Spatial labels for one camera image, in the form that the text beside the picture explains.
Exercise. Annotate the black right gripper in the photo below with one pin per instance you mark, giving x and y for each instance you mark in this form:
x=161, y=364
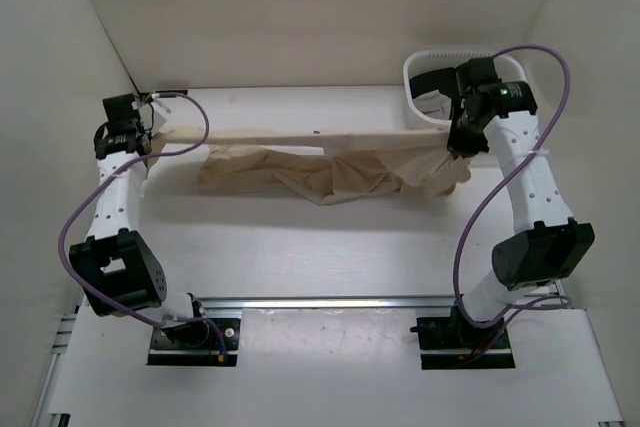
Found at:
x=459, y=147

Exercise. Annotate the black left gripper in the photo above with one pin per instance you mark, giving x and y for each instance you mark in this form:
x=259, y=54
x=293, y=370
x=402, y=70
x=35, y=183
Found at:
x=143, y=131

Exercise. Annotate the beige trousers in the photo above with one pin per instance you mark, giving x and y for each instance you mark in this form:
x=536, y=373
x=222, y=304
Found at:
x=323, y=167

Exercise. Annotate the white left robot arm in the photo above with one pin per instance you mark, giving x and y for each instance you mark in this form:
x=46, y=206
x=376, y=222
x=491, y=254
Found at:
x=100, y=245

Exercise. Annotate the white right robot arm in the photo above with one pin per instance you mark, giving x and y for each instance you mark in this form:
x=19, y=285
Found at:
x=490, y=115

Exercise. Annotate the black trousers in basket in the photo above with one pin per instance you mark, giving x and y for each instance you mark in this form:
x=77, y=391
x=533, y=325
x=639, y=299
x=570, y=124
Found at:
x=442, y=80

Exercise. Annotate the white plastic basket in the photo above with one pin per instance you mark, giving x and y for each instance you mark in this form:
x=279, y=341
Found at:
x=432, y=110

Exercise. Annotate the black label sticker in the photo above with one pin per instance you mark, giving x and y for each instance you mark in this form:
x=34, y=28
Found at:
x=172, y=93

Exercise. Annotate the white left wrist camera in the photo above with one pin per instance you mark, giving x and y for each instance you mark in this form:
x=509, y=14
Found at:
x=153, y=113

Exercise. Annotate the aluminium front rail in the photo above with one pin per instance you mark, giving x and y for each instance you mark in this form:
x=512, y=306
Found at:
x=357, y=302

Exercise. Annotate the aluminium rail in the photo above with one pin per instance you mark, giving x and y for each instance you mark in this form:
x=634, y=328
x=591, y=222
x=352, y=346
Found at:
x=43, y=415
x=357, y=302
x=556, y=298

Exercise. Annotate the aluminium right side rail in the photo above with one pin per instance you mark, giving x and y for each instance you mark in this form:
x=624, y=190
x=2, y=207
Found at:
x=556, y=298

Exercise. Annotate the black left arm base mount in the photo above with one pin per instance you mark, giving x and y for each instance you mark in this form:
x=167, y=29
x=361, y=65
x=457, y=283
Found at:
x=196, y=345

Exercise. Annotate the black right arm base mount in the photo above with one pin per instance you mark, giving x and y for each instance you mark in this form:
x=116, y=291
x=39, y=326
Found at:
x=452, y=343

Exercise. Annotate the aluminium left side rail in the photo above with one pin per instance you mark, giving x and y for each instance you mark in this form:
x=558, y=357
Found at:
x=43, y=415

